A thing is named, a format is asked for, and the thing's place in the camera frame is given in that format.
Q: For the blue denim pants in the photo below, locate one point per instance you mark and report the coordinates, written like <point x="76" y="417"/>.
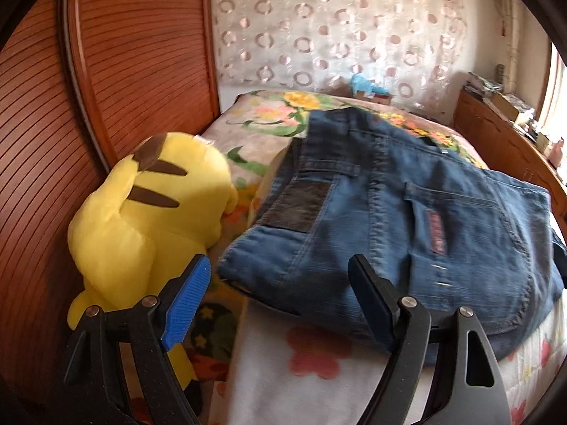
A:
<point x="354" y="212"/>

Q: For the floral fleece blanket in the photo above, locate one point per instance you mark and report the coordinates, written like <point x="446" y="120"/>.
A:
<point x="265" y="115"/>

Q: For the circle-patterned sheer curtain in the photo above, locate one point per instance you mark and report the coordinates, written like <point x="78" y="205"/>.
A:
<point x="310" y="31"/>

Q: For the small blue toy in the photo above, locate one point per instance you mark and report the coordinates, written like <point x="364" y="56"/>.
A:
<point x="367" y="85"/>

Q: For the wooden side cabinet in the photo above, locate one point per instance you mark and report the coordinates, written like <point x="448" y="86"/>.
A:
<point x="487" y="133"/>

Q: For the white strawberry-print bed sheet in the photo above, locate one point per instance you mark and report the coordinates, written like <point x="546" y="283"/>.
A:
<point x="274" y="363"/>

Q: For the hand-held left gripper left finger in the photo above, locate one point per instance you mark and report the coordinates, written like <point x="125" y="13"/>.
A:
<point x="186" y="303"/>

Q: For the yellow plush toy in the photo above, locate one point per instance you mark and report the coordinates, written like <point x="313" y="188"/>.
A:
<point x="133" y="221"/>

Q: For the wooden slatted wardrobe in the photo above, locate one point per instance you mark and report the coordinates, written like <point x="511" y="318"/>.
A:
<point x="133" y="53"/>

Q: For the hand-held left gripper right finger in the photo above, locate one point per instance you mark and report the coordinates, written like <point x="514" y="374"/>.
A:
<point x="372" y="305"/>

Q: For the pile of clutter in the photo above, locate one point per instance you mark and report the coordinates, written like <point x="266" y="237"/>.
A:
<point x="509" y="102"/>

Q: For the window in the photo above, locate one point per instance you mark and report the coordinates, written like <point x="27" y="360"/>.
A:
<point x="553" y="93"/>

